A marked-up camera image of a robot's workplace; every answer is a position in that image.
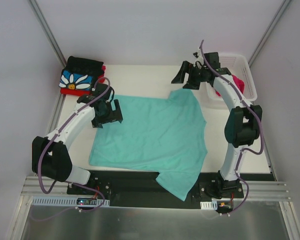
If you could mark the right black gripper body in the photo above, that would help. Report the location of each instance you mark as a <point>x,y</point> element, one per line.
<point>191,75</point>

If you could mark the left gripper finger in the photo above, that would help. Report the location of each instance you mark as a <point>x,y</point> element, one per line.
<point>96,124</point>
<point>117,113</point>

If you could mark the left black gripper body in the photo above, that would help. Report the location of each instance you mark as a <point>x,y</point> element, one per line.
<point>112,114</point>

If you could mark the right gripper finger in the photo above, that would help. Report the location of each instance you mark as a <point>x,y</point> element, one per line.
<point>180,76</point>
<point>192,85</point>

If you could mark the white plastic basket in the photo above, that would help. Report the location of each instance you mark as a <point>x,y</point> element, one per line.
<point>238,66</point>

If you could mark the teal t shirt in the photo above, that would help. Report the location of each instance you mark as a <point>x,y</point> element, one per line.
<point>156,135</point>

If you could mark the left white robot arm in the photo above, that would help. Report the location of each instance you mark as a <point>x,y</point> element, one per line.
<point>50,154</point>

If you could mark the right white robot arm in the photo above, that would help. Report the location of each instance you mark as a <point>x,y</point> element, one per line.
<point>243,125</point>

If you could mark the red folded t shirt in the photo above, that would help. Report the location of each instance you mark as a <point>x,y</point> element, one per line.
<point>79,85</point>

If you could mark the magenta t shirt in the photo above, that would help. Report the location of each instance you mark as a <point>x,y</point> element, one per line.
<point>240,85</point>

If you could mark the pink folded t shirt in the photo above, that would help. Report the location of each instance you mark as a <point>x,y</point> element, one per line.
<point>103,69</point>

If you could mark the left white cable duct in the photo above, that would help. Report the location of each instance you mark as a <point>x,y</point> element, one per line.
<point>80,202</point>

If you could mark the white cable duct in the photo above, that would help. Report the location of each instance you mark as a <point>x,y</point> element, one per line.
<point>80,202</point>
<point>209,205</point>

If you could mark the right aluminium frame post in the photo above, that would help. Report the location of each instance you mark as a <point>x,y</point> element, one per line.
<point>284,6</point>

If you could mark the aluminium frame post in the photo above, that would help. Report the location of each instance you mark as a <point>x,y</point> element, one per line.
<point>284,6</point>
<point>47,31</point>

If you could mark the right white cable duct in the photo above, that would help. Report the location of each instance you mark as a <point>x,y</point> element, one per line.
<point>209,205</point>

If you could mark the left aluminium frame post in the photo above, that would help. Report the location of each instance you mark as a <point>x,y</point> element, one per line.
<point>47,31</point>

